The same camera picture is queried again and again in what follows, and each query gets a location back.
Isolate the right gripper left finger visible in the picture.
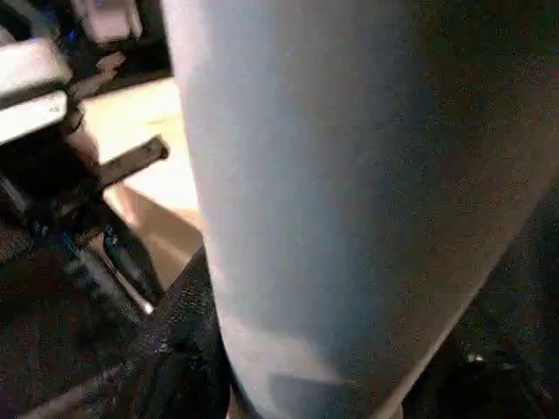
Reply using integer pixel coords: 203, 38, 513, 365
108, 248, 232, 419

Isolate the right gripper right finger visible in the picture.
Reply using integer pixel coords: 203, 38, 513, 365
405, 335, 559, 419

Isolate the white plastic table leg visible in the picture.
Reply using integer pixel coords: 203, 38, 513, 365
161, 0, 559, 419

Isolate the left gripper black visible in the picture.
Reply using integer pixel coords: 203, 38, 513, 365
0, 134, 170, 318

